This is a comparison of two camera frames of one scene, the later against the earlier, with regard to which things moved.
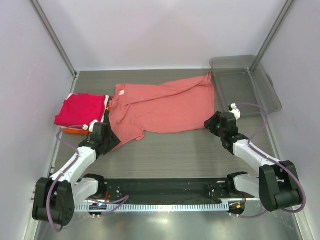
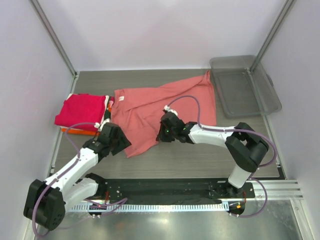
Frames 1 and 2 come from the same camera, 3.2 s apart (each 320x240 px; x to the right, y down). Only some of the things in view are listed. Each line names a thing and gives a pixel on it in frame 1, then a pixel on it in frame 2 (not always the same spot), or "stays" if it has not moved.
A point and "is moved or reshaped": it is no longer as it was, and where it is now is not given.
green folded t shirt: [106, 119] stays
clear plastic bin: [242, 80] stays
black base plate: [138, 191] stays
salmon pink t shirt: [179, 106] is moved or reshaped
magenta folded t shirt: [81, 109] stays
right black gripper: [211, 123] → [162, 137]
